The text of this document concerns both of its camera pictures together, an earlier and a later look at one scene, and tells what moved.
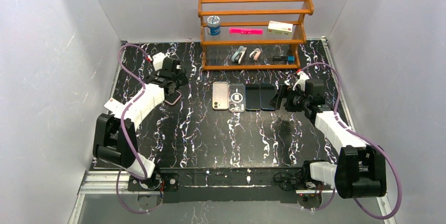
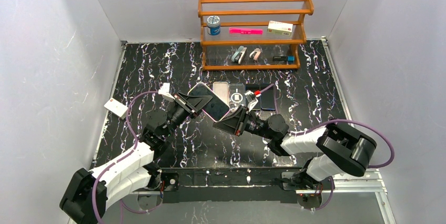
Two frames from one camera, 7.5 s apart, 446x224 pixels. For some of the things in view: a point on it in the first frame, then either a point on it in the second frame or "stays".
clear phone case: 236,98 stays
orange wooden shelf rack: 253,33 stays
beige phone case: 220,95 stays
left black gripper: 169,89 to 182,104
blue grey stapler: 239,55 stays
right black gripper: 287,98 to 242,120
